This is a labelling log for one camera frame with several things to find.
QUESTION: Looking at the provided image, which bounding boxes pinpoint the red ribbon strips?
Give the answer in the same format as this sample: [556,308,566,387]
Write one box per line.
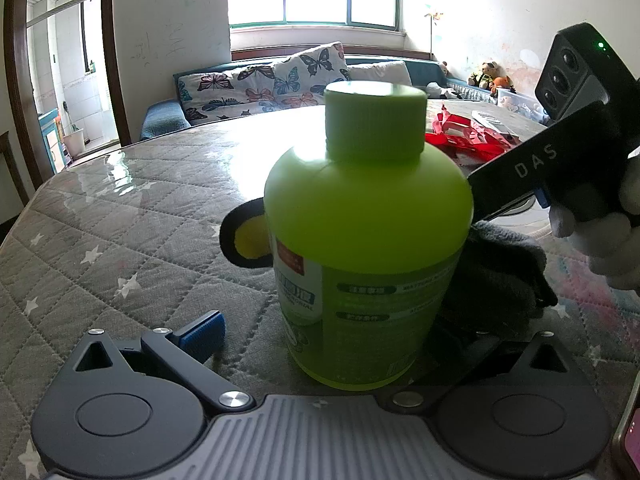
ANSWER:
[425,105,521,166]

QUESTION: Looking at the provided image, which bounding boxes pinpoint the grey quilted star tablecloth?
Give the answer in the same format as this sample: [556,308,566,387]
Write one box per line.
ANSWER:
[1,107,639,479]

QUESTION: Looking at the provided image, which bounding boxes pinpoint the butterfly print pillow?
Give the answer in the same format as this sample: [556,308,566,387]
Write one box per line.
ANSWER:
[177,42,349,126]

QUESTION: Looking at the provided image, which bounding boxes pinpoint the white waste bin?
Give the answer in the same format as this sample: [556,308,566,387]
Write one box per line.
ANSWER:
[63,129,86,159]

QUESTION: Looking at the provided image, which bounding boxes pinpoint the beige cushion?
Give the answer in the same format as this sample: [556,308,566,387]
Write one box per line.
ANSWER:
[347,60,412,86]

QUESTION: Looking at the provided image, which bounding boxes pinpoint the black round induction cooktop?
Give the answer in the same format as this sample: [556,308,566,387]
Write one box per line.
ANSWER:
[483,195,536,221]

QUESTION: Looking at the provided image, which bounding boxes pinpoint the blue sofa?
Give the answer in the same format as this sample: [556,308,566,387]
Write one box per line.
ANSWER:
[141,53,497,140]

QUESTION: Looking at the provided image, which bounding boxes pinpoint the smartphone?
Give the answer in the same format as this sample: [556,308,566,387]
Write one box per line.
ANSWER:
[611,373,640,479]

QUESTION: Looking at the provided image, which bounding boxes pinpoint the white gloved right hand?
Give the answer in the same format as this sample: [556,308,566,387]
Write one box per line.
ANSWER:
[549,150,639,294]

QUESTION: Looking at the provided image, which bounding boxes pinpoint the colourful pinwheel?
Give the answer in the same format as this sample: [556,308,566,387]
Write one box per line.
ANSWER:
[424,11,444,61]

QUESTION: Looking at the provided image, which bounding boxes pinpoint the grey microfibre cloth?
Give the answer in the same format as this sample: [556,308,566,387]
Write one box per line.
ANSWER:
[218,196,559,361]

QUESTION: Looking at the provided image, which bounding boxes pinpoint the green plastic bottle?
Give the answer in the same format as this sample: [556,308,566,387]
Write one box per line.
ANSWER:
[264,81,473,391]

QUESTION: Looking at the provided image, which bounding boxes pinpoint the stuffed toy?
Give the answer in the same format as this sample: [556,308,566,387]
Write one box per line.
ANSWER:
[468,62,515,98]

